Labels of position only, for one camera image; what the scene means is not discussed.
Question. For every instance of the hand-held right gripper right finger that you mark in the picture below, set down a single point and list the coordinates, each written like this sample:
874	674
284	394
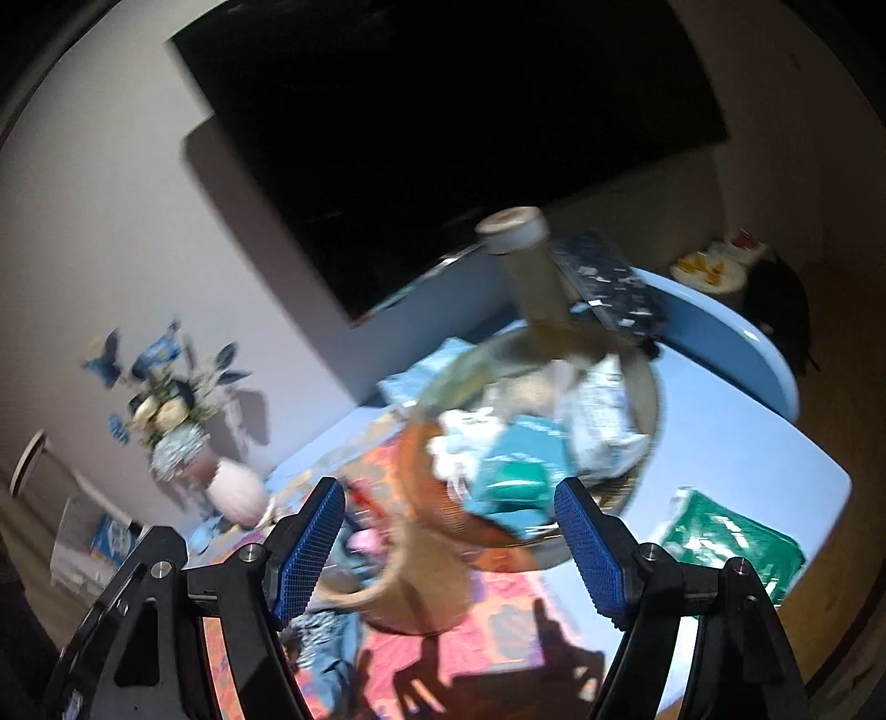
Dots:
588	547

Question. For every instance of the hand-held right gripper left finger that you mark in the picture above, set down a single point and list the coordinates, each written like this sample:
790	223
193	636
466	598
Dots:
308	547

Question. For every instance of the patterned packet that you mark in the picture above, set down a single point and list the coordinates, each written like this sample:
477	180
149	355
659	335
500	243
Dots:
602	415

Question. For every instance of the pink ribbed vase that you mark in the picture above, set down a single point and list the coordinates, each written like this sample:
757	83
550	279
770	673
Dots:
235	491

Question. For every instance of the floral tablecloth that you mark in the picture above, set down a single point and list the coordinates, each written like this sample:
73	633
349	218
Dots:
505	623

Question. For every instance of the green packet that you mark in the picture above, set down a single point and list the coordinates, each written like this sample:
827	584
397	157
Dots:
734	547

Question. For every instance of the blue book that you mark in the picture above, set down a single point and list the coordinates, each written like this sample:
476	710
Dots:
114	543

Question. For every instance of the artificial flower bouquet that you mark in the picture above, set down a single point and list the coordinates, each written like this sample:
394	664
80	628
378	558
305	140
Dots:
166	408

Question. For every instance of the light blue packet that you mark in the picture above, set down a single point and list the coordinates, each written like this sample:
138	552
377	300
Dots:
422	374

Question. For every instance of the row of books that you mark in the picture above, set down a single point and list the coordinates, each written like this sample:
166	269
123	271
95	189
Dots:
69	547

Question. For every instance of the tan bottle white cap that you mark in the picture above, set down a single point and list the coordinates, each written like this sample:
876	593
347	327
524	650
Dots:
533	277

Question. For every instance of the black television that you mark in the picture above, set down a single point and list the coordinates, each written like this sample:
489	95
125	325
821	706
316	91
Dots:
450	138

